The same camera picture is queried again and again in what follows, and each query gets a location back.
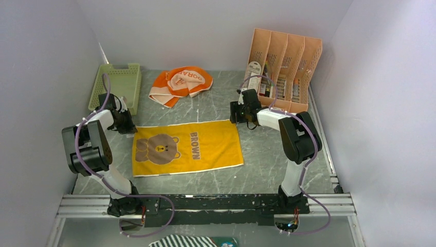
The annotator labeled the green perforated plastic basket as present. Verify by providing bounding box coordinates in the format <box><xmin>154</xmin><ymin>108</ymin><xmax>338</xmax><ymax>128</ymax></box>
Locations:
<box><xmin>88</xmin><ymin>63</ymin><xmax>142</xmax><ymax>116</ymax></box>

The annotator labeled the yellow brown bear towel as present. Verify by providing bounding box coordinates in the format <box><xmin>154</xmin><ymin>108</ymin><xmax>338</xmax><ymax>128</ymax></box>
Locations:
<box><xmin>132</xmin><ymin>120</ymin><xmax>244</xmax><ymax>177</ymax></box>

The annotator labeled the orange and cream towel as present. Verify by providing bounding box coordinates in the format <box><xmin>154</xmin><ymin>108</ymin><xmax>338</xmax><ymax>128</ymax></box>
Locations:
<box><xmin>149</xmin><ymin>66</ymin><xmax>213</xmax><ymax>108</ymax></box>

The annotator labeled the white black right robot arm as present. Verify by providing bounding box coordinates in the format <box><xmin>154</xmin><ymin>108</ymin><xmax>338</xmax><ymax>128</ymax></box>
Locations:
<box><xmin>230</xmin><ymin>88</ymin><xmax>322</xmax><ymax>213</ymax></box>

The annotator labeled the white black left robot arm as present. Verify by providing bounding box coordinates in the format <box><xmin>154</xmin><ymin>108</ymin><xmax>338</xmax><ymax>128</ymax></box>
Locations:
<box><xmin>62</xmin><ymin>93</ymin><xmax>144</xmax><ymax>217</ymax></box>

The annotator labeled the white red stationery box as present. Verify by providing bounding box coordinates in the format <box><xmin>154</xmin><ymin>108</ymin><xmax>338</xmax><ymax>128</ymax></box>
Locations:
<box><xmin>245</xmin><ymin>61</ymin><xmax>262</xmax><ymax>92</ymax></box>

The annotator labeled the pink plastic file organizer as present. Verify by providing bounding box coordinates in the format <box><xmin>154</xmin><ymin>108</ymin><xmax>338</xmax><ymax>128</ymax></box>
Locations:
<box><xmin>242</xmin><ymin>28</ymin><xmax>323</xmax><ymax>113</ymax></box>

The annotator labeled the black white striped cloth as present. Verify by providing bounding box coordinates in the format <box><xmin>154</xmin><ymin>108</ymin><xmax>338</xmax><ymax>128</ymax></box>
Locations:
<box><xmin>148</xmin><ymin>235</ymin><xmax>217</xmax><ymax>247</ymax></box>

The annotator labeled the teal patterned cloth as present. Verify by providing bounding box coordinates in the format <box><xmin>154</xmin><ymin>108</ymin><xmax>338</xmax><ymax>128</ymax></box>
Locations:
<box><xmin>210</xmin><ymin>237</ymin><xmax>239</xmax><ymax>247</ymax></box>

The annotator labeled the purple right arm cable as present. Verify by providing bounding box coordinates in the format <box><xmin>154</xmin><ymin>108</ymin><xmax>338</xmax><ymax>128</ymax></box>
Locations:
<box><xmin>237</xmin><ymin>74</ymin><xmax>332</xmax><ymax>237</ymax></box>

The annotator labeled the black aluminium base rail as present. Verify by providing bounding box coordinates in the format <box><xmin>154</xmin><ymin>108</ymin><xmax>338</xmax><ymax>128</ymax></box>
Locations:
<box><xmin>56</xmin><ymin>192</ymin><xmax>357</xmax><ymax>227</ymax></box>

